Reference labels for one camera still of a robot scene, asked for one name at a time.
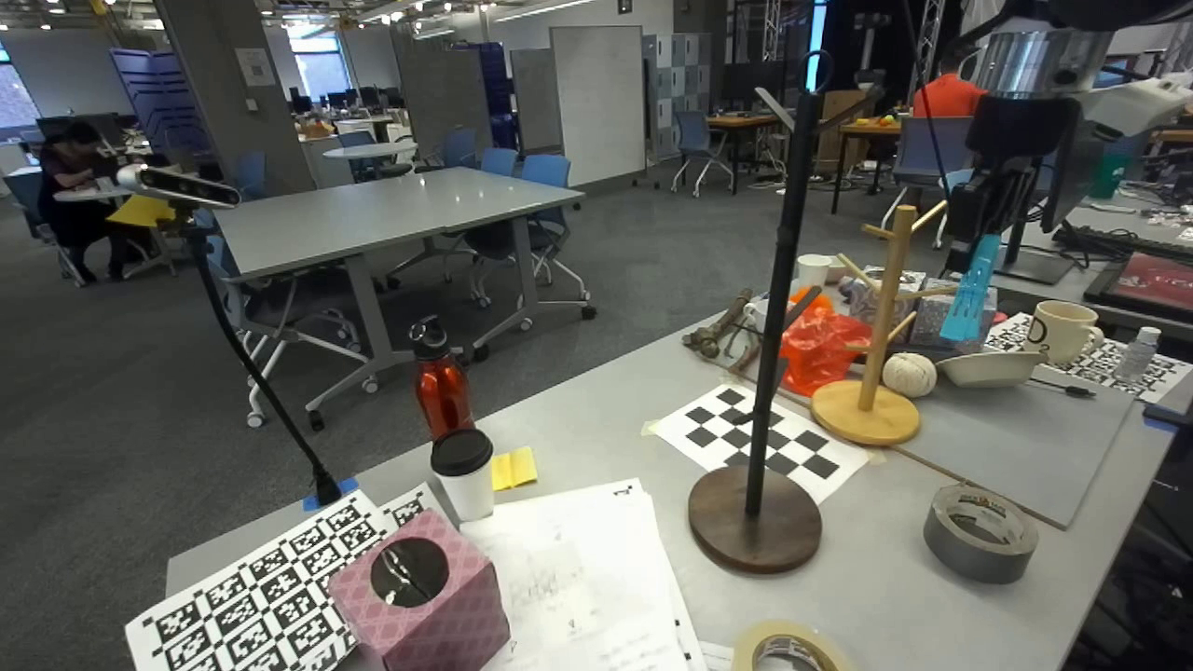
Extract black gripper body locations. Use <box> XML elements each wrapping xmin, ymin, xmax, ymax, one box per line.
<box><xmin>943</xmin><ymin>94</ymin><xmax>1086</xmax><ymax>275</ymax></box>

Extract blue clothes peg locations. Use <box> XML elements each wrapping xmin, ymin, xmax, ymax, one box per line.
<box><xmin>939</xmin><ymin>229</ymin><xmax>1007</xmax><ymax>349</ymax></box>

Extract blue tape strip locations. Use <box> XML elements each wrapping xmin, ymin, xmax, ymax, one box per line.
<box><xmin>1138</xmin><ymin>397</ymin><xmax>1193</xmax><ymax>436</ymax></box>

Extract gray masking tape roll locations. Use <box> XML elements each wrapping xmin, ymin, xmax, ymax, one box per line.
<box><xmin>919</xmin><ymin>483</ymin><xmax>1038</xmax><ymax>587</ymax></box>

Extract dark wooden base pole stand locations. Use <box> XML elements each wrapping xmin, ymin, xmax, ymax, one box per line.
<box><xmin>684</xmin><ymin>0</ymin><xmax>836</xmax><ymax>577</ymax></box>

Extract beige masking tape roll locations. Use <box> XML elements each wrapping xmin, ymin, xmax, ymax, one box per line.
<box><xmin>727</xmin><ymin>620</ymin><xmax>853</xmax><ymax>671</ymax></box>

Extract speckled gray box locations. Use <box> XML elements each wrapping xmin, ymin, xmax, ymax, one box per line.
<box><xmin>908</xmin><ymin>278</ymin><xmax>999</xmax><ymax>359</ymax></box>

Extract black computer monitor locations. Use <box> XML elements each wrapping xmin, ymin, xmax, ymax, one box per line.
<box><xmin>979</xmin><ymin>120</ymin><xmax>1168</xmax><ymax>290</ymax></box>

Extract person in orange shirt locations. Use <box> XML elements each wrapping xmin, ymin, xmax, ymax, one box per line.
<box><xmin>913</xmin><ymin>68</ymin><xmax>992</xmax><ymax>128</ymax></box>

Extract gray shallow bowl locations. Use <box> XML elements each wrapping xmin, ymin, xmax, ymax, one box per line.
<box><xmin>943</xmin><ymin>347</ymin><xmax>1045</xmax><ymax>390</ymax></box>

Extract cream ceramic mug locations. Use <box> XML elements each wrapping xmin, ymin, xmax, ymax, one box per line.
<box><xmin>1026</xmin><ymin>299</ymin><xmax>1104</xmax><ymax>369</ymax></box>

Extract red framed tablet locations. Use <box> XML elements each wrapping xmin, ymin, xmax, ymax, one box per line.
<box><xmin>1086</xmin><ymin>251</ymin><xmax>1193</xmax><ymax>321</ymax></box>

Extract orange plastic bag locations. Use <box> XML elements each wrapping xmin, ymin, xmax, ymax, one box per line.
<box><xmin>780</xmin><ymin>290</ymin><xmax>876</xmax><ymax>403</ymax></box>

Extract small fiducial tag board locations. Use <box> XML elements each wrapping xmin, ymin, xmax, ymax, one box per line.
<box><xmin>985</xmin><ymin>310</ymin><xmax>1193</xmax><ymax>405</ymax></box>

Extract small white bottle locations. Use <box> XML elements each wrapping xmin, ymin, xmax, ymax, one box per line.
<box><xmin>1119</xmin><ymin>324</ymin><xmax>1163</xmax><ymax>386</ymax></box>

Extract light wooden mug tree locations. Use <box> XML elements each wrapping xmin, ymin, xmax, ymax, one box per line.
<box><xmin>807</xmin><ymin>196</ymin><xmax>951</xmax><ymax>451</ymax></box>

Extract brown wooden tool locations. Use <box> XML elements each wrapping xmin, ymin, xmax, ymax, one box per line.
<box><xmin>679</xmin><ymin>285</ymin><xmax>760</xmax><ymax>366</ymax></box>

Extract black white checkerboard sheet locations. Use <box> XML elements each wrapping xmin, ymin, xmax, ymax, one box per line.
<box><xmin>643</xmin><ymin>380</ymin><xmax>871</xmax><ymax>508</ymax></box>

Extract white partition board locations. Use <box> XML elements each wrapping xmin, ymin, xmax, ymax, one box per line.
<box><xmin>548</xmin><ymin>22</ymin><xmax>650</xmax><ymax>191</ymax></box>

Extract blue office chair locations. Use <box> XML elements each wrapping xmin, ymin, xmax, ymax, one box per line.
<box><xmin>197</xmin><ymin>221</ymin><xmax>382</xmax><ymax>433</ymax></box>
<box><xmin>476</xmin><ymin>147</ymin><xmax>600</xmax><ymax>328</ymax></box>

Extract yellow sticky note pad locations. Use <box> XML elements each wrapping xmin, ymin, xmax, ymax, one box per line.
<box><xmin>488</xmin><ymin>442</ymin><xmax>543</xmax><ymax>497</ymax></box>

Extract white paper sheet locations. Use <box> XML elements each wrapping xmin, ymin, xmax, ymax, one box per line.
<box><xmin>458</xmin><ymin>478</ymin><xmax>708</xmax><ymax>671</ymax></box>

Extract red bottle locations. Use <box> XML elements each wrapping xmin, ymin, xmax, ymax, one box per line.
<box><xmin>412</xmin><ymin>359</ymin><xmax>476</xmax><ymax>441</ymax></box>

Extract white cup with black lid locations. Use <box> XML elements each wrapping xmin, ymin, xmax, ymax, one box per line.
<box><xmin>428</xmin><ymin>423</ymin><xmax>500</xmax><ymax>525</ymax></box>

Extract gray office table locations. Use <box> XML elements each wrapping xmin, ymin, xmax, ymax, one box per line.
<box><xmin>207</xmin><ymin>164</ymin><xmax>590</xmax><ymax>433</ymax></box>

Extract pink tissue box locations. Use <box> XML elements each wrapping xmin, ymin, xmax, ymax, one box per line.
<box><xmin>323</xmin><ymin>508</ymin><xmax>513</xmax><ymax>671</ymax></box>

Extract large fiducial tag board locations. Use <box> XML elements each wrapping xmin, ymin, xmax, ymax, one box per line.
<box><xmin>121</xmin><ymin>480</ymin><xmax>439</xmax><ymax>671</ymax></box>

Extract seated person in dark clothes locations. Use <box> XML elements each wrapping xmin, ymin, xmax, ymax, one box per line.
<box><xmin>34</xmin><ymin>120</ymin><xmax>135</xmax><ymax>283</ymax></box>

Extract black gooseneck camera stand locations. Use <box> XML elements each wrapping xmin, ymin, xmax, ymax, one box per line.
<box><xmin>188</xmin><ymin>196</ymin><xmax>346</xmax><ymax>508</ymax></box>

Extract gray stereo camera bar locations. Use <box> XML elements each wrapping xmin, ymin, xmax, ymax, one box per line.
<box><xmin>135</xmin><ymin>164</ymin><xmax>243</xmax><ymax>212</ymax></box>

